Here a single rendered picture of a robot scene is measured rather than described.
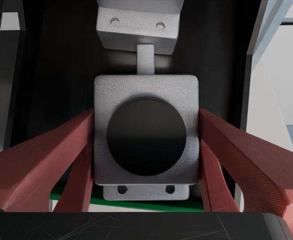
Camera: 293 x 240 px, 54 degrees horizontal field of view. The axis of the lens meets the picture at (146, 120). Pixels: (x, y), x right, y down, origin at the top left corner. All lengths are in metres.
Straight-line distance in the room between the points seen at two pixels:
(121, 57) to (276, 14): 0.11
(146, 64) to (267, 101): 0.52
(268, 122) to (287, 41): 0.42
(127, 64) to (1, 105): 0.16
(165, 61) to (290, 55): 0.90
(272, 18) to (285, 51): 0.81
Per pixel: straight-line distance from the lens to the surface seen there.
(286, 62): 1.09
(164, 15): 0.16
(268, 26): 0.24
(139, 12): 0.16
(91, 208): 0.34
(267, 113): 0.65
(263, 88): 0.69
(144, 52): 0.16
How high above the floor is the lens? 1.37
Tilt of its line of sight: 61 degrees down
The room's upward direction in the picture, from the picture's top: 6 degrees clockwise
